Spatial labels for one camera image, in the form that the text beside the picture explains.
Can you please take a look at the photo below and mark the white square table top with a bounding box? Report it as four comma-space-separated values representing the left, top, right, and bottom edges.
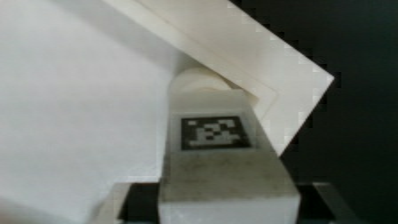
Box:
0, 0, 333, 224

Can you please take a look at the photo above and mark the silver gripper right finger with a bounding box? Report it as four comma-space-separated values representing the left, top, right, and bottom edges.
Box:
296, 182, 367, 224

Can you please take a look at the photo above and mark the white leg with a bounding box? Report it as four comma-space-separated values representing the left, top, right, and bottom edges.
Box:
157, 68, 299, 224

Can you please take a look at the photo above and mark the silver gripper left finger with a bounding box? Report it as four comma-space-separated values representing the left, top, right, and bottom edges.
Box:
88, 183, 131, 224

